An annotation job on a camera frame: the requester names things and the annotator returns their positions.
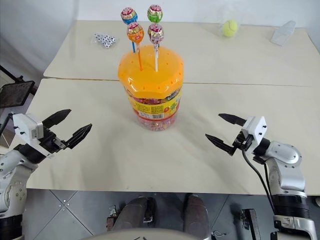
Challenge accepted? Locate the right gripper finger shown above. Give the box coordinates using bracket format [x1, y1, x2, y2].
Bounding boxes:
[218, 113, 248, 128]
[204, 133, 237, 156]

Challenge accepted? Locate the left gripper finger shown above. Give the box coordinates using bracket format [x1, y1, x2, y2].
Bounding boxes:
[41, 108, 72, 131]
[65, 123, 93, 150]

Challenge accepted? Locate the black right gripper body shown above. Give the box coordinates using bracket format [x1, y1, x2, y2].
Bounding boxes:
[231, 129, 254, 152]

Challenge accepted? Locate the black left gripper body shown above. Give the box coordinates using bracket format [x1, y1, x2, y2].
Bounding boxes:
[38, 127, 68, 154]

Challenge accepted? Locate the clear candy jar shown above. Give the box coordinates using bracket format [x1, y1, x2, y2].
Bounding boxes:
[126, 83, 183, 132]

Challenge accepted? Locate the purple white wrapped lollipop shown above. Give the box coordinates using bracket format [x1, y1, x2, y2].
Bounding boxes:
[147, 23, 165, 73]

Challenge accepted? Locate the orange wrapped lollipop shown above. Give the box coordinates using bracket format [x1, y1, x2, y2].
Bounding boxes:
[126, 21, 146, 72]

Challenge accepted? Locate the pink blue wrapped lollipop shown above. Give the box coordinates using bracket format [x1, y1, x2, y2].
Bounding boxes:
[120, 6, 139, 54]

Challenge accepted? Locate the green wrapped lollipop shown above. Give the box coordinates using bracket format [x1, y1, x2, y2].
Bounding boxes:
[146, 4, 164, 25]

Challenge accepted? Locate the black tablet screen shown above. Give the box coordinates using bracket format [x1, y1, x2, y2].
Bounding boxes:
[0, 80, 35, 109]

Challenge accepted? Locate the black stand bar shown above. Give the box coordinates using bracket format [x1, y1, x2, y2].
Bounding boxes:
[0, 64, 25, 84]

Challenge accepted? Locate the dark rounded shape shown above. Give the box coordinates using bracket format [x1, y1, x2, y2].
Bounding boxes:
[112, 195, 157, 233]
[183, 193, 211, 240]

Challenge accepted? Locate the yellow tennis ball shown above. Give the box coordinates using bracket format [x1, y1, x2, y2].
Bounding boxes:
[222, 19, 239, 38]

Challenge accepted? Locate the black-white patterned wrapper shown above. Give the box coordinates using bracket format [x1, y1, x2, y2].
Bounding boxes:
[93, 32, 117, 49]

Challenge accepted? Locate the orange perforated jar lid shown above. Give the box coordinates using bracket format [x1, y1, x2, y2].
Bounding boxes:
[117, 44, 185, 101]

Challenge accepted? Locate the clear plastic box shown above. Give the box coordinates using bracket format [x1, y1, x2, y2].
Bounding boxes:
[270, 20, 297, 47]

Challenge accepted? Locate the clear plastic bag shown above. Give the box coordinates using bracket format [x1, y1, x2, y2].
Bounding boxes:
[214, 6, 241, 39]

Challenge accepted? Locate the pale robot torso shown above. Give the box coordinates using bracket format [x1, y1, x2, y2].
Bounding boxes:
[91, 227, 201, 240]

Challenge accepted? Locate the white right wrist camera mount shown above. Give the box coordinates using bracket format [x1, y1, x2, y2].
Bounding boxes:
[240, 115, 268, 154]

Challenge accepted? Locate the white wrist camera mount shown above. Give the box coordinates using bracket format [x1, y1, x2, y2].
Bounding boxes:
[12, 112, 56, 160]
[240, 115, 268, 154]

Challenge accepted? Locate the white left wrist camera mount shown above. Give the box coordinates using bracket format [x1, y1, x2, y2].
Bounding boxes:
[12, 112, 56, 160]

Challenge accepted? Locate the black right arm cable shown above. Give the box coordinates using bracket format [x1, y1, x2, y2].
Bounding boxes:
[240, 148, 276, 214]

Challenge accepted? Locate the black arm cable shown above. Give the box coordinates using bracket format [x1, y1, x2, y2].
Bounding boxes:
[240, 148, 276, 214]
[0, 112, 14, 134]

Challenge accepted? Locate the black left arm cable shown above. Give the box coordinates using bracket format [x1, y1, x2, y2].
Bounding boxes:
[0, 112, 14, 134]

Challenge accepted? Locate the dark metal bracket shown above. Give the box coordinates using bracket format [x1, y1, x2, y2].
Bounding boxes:
[106, 204, 119, 232]
[240, 208, 259, 240]

